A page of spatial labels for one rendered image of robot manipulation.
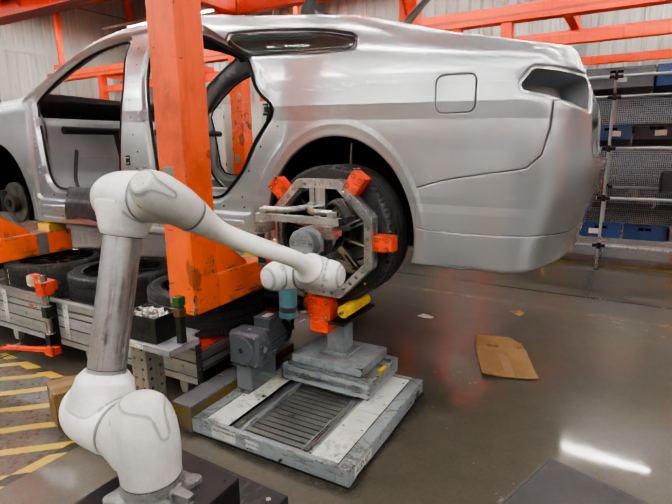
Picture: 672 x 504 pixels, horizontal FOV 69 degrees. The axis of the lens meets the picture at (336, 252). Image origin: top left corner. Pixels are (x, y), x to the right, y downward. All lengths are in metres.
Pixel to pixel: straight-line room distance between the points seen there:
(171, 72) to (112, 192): 0.93
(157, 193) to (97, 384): 0.53
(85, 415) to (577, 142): 1.91
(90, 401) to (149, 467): 0.24
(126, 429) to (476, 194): 1.52
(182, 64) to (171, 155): 0.37
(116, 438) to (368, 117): 1.60
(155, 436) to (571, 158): 1.73
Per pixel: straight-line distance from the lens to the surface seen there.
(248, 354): 2.38
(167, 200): 1.29
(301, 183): 2.25
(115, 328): 1.45
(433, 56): 2.19
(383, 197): 2.21
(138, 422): 1.32
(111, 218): 1.41
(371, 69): 2.28
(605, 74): 5.66
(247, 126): 5.58
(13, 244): 3.98
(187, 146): 2.20
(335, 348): 2.55
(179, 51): 2.23
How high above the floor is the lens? 1.27
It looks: 12 degrees down
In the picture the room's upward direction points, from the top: 1 degrees counter-clockwise
